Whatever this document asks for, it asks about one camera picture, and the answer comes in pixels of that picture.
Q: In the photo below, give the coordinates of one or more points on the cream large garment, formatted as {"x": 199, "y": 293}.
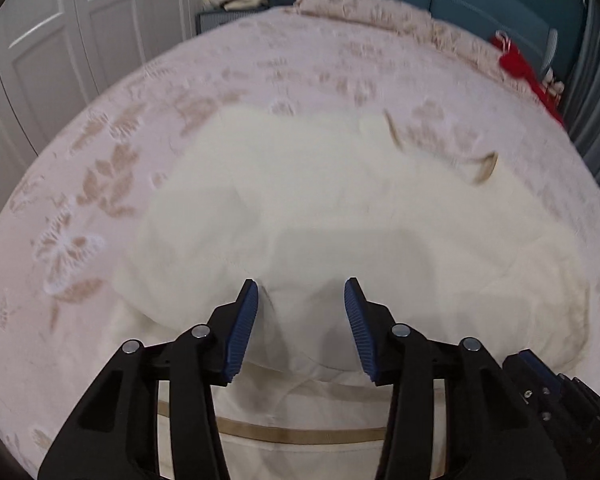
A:
{"x": 300, "y": 200}

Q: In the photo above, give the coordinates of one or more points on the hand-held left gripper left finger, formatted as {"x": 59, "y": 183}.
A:
{"x": 241, "y": 330}

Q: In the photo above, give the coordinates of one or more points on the red cloth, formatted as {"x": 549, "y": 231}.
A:
{"x": 517, "y": 62}

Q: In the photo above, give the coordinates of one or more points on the grey nightstand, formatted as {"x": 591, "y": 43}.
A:
{"x": 220, "y": 19}

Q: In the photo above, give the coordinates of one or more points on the small doll toy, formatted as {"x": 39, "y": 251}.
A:
{"x": 552, "y": 85}

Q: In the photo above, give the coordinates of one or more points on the grey curtain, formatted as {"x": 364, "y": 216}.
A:
{"x": 597, "y": 90}

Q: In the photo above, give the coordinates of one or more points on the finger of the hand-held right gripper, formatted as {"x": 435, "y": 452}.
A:
{"x": 539, "y": 362}

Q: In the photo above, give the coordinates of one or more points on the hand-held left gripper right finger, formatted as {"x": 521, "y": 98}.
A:
{"x": 360, "y": 332}

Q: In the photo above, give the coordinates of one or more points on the bed with pink floral bedspread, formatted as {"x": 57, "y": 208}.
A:
{"x": 130, "y": 125}

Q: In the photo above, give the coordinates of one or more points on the white panelled wardrobe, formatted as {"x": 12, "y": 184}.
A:
{"x": 55, "y": 35}

